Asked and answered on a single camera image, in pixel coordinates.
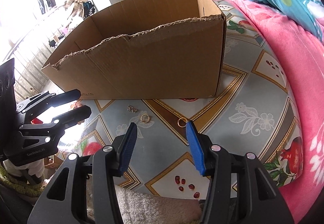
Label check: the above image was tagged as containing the metal balcony railing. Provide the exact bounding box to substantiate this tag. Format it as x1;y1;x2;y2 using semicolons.
13;44;52;103

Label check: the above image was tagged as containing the wheelchair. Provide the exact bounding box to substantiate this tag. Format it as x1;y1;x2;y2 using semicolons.
82;0;98;19

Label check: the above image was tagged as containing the brown cardboard box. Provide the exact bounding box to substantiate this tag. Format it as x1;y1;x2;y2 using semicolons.
42;0;226;99

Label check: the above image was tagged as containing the white fluffy towel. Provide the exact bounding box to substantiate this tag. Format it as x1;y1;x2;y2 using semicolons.
86;183;203;224

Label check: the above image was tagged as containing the gold hoop earring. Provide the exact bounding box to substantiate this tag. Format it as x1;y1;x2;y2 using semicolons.
177;117;188;128

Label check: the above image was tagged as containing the white glove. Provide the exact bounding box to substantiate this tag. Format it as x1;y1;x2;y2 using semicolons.
3;159;45;185

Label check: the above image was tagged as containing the green fluffy towel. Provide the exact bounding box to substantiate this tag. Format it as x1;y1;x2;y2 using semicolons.
0;165;47;198

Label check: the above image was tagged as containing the pink blanket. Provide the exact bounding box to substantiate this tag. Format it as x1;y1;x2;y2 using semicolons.
225;0;323;223

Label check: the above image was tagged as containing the fruit pattern table cloth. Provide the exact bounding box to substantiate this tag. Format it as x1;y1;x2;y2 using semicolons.
58;0;303;199

